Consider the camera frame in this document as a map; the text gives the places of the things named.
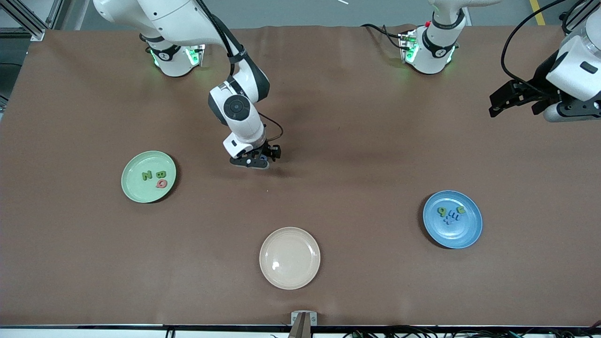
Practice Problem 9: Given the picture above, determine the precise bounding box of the brown table cover mat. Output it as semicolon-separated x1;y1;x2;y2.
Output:
0;24;601;327

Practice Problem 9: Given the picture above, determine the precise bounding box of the pale beige round plate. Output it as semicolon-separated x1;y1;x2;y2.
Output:
259;227;321;290

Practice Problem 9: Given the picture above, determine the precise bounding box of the mint green round plate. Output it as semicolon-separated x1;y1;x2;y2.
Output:
121;150;177;204

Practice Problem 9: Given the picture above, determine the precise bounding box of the blue round plate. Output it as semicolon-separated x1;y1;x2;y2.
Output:
423;190;483;249

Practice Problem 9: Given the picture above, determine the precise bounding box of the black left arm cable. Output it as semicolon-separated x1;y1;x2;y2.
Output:
501;0;587;97

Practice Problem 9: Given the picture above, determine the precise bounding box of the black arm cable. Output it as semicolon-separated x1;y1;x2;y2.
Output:
195;0;284;151
501;0;587;97

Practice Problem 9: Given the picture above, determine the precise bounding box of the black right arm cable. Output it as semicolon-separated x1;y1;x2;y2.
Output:
195;0;284;151

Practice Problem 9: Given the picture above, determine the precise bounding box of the aluminium extrusion frame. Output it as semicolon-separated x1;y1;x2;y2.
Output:
0;0;64;42

